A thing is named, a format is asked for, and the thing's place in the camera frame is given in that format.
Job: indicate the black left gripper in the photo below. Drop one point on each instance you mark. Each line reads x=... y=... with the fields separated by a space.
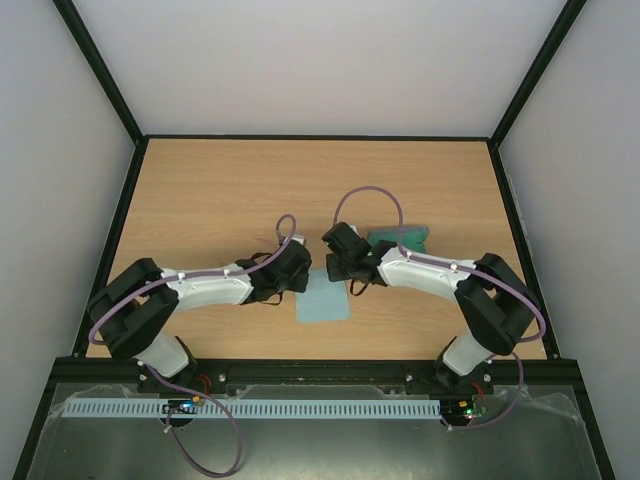
x=300 y=283

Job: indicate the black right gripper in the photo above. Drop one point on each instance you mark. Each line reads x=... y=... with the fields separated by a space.
x=338 y=267

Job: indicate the light blue cleaning cloth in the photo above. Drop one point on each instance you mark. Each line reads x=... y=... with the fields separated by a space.
x=323 y=300

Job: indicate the grey glasses case green lining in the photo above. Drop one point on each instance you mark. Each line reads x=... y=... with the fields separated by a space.
x=412 y=238

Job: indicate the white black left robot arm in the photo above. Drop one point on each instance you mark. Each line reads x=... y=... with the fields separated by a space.
x=130 y=313

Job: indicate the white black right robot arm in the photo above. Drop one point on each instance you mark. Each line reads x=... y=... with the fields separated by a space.
x=496 y=305

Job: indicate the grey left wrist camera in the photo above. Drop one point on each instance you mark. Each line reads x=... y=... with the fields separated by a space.
x=299 y=238

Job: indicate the light blue slotted cable duct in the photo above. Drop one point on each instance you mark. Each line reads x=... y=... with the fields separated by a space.
x=254 y=409

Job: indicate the black enclosure frame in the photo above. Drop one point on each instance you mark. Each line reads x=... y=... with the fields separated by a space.
x=77 y=367

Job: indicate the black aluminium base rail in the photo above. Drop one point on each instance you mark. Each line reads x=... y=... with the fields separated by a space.
x=411 y=377

